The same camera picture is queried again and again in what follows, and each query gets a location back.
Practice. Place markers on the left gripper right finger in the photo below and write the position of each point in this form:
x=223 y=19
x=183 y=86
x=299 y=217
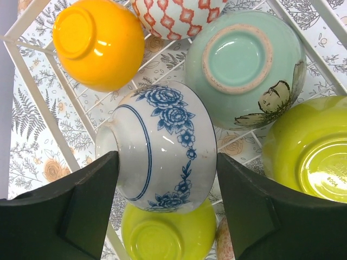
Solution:
x=267 y=220

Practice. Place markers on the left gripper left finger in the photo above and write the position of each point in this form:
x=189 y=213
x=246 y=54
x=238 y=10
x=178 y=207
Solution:
x=66 y=219

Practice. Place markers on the lime green bowl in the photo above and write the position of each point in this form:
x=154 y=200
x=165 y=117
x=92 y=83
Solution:
x=305 y=149
x=168 y=236

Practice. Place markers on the blue floral white bowl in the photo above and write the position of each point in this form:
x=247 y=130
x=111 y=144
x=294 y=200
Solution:
x=166 y=145

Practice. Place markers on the mint green floral bowl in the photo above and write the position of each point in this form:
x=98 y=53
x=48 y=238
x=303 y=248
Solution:
x=248 y=67

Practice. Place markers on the pink speckled bowl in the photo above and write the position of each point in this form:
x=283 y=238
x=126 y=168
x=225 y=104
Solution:
x=224 y=248

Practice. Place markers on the orange bowl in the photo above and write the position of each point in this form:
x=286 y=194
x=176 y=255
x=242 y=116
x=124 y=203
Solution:
x=99 y=44

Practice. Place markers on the red diamond patterned bowl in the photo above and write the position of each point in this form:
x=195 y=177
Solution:
x=176 y=19

